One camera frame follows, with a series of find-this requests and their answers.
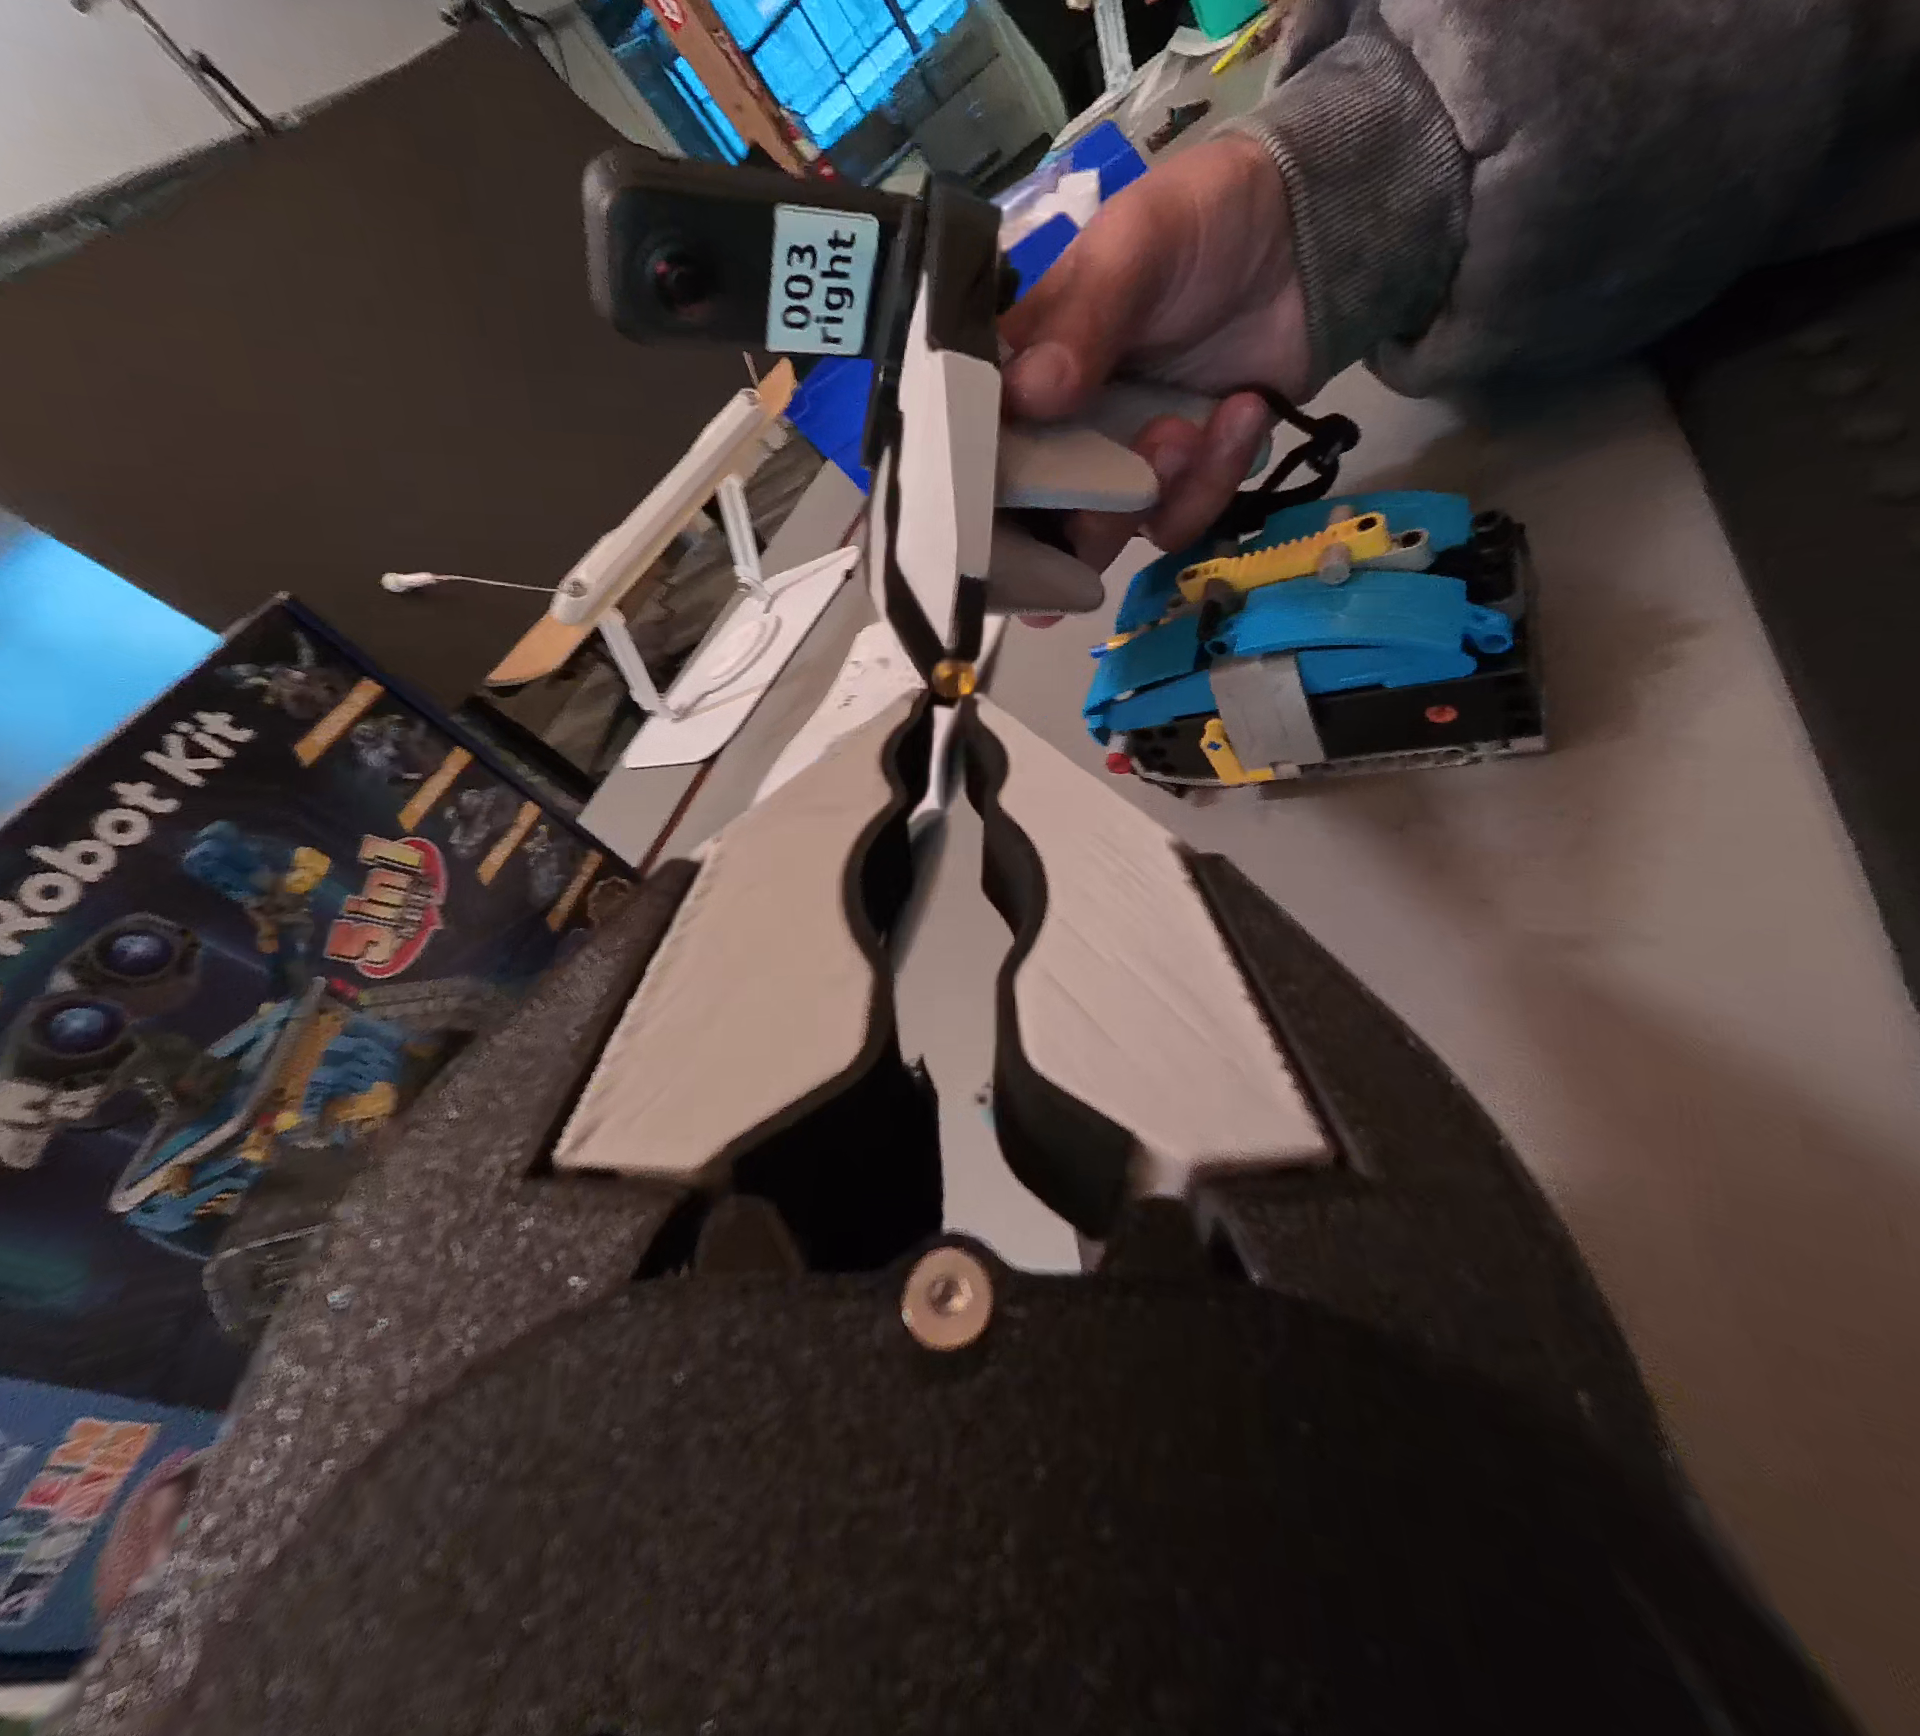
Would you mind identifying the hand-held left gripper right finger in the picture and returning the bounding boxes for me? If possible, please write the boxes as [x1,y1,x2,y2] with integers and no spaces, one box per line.
[962,697,1339,1237]

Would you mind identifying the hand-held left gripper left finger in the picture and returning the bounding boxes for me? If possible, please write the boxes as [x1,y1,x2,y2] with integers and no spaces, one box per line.
[552,697,924,1185]

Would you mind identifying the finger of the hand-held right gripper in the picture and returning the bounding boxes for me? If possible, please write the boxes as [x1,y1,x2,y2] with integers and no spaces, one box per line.
[870,442,949,679]
[894,339,1003,676]

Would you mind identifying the blue brick toy car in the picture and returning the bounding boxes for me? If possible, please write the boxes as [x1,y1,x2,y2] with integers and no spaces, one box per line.
[1080,487,1550,796]

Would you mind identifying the person's right forearm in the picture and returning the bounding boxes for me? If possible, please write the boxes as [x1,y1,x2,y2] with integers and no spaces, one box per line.
[1226,0,1920,405]

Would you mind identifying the grey desk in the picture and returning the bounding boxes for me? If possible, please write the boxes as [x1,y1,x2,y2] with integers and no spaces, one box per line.
[576,2,1920,1736]

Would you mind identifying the person's right hand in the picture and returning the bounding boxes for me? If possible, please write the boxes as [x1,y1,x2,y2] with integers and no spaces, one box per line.
[994,133,1321,571]

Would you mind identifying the open instruction booklet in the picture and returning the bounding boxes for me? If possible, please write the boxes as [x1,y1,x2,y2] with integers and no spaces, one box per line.
[750,622,936,838]

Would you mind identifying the blue storage bin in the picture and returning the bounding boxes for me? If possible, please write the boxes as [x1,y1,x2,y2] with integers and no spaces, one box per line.
[782,120,1155,490]

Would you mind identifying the white adjustable stand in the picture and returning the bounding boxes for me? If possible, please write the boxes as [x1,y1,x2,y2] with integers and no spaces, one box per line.
[378,389,870,773]

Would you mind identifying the black divider panel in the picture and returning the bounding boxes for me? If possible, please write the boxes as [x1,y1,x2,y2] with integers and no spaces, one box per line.
[0,9,842,734]

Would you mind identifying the dark robot kit box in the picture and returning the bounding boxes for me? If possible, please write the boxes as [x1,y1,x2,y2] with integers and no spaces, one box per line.
[0,592,645,1686]

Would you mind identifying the dark dotted cloth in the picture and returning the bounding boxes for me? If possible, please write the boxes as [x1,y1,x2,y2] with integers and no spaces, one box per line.
[1657,220,1920,1004]

